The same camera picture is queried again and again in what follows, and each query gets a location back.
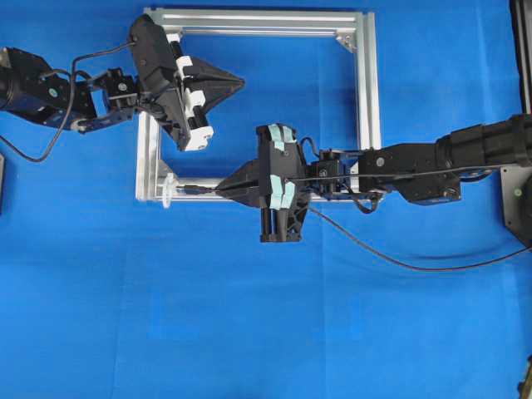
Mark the black vertical post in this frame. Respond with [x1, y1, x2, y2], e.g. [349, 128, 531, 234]
[509, 0, 531, 114]

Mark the yellow black object corner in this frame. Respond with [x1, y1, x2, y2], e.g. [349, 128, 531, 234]
[517, 355, 532, 399]

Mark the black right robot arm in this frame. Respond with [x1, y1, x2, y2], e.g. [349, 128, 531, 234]
[214, 114, 531, 243]

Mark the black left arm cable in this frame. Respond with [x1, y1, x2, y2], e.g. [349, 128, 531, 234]
[0, 40, 136, 163]

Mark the white zip tie loop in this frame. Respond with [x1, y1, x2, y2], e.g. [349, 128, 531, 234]
[161, 172, 179, 209]

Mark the black box at left edge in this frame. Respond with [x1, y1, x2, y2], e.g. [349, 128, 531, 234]
[0, 153, 6, 213]

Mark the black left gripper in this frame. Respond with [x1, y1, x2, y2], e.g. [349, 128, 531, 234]
[129, 14, 245, 151]

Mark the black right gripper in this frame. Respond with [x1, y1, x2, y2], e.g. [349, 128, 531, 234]
[218, 123, 310, 243]

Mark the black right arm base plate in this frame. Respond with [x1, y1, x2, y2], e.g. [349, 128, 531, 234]
[500, 166, 531, 247]

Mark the blue table cloth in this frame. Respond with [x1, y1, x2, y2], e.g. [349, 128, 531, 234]
[1, 1, 531, 398]

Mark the aluminium extrusion frame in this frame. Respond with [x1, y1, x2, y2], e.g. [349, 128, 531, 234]
[135, 7, 382, 204]

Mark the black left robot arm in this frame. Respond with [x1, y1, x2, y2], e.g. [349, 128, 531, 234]
[1, 14, 244, 151]

